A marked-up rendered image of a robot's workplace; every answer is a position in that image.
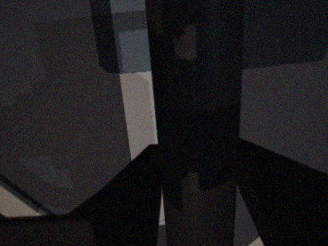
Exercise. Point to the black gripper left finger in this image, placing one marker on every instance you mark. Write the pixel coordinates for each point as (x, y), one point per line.
(125, 212)

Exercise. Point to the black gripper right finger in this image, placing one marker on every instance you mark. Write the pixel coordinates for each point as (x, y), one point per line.
(287, 201)

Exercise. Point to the beige square tile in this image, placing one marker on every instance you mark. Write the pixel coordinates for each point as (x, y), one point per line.
(12, 204)

